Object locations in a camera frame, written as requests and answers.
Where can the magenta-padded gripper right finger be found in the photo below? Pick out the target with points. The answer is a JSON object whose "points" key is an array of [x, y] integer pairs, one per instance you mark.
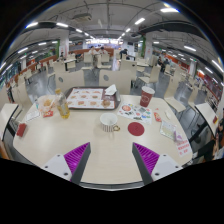
{"points": [[147, 158]]}

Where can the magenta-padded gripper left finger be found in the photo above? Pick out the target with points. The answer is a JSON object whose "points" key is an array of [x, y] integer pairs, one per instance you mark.
{"points": [[76, 158]]}

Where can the clear bottle with yellow cap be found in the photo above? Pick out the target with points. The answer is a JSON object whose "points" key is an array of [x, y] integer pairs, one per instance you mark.
{"points": [[63, 107]]}

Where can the flat round red coaster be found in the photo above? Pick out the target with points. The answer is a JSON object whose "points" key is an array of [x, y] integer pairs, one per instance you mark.
{"points": [[136, 129]]}

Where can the clear plastic packet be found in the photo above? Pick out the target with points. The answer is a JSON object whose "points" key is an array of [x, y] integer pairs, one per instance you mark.
{"points": [[167, 129]]}

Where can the white and pink leaflet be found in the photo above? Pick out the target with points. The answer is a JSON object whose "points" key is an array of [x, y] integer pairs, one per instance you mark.
{"points": [[183, 146]]}

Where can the red sauce packet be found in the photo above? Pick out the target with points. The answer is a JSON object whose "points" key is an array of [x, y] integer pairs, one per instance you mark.
{"points": [[157, 117]]}

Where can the colourful sticker sheet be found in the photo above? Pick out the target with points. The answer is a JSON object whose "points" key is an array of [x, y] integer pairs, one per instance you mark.
{"points": [[135, 114]]}

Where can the white striped mug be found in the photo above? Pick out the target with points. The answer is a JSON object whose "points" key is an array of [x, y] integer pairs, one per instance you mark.
{"points": [[108, 122]]}

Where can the crumpled white tissue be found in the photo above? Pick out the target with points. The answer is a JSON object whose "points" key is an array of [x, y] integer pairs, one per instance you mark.
{"points": [[167, 114]]}

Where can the dark food tray with liner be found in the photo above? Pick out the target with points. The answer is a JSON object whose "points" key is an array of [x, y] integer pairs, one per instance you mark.
{"points": [[83, 98]]}

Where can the white paper card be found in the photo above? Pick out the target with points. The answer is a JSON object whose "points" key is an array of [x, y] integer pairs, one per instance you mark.
{"points": [[32, 115]]}

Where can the red paper cup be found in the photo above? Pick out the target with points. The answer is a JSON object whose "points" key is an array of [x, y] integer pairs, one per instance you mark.
{"points": [[146, 97]]}

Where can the clear plastic bag with food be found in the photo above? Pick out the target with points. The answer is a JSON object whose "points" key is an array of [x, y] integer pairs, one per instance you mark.
{"points": [[46, 104]]}

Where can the small red box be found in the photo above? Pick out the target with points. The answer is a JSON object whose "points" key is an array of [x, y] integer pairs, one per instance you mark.
{"points": [[21, 129]]}

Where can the person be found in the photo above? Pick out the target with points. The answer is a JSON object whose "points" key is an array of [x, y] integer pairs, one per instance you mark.
{"points": [[103, 50], [124, 53], [92, 51], [216, 141]]}

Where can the beige dining table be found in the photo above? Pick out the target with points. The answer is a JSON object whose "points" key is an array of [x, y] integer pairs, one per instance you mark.
{"points": [[7, 115], [206, 113]]}

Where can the white paper napkin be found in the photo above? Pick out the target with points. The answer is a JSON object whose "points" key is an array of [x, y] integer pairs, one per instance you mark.
{"points": [[111, 90]]}

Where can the beige chairs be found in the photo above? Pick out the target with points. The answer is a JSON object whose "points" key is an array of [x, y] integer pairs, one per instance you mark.
{"points": [[115, 78]]}

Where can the ceiling air conditioner unit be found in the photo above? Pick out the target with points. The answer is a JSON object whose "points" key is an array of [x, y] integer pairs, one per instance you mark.
{"points": [[82, 17]]}

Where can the ceiling lights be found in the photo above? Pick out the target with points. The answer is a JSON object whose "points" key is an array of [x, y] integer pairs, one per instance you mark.
{"points": [[169, 10]]}

